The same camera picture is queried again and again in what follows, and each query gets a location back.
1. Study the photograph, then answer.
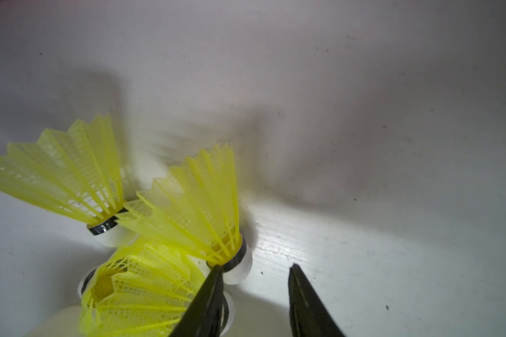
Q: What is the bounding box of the yellow shuttlecock seven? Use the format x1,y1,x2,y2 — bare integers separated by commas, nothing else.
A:
0,115,136,248

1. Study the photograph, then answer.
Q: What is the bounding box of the yellow shuttlecock eight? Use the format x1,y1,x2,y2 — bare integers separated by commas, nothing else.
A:
76,237,237,337

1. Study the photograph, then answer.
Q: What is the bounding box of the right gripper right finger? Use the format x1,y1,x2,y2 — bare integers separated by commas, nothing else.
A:
288,263,346,337

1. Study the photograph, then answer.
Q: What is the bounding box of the yellow shuttlecock six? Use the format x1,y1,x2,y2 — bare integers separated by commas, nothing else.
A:
118,144,253,285

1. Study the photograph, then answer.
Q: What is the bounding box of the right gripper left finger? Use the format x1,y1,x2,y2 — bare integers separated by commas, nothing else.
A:
170,266,223,337

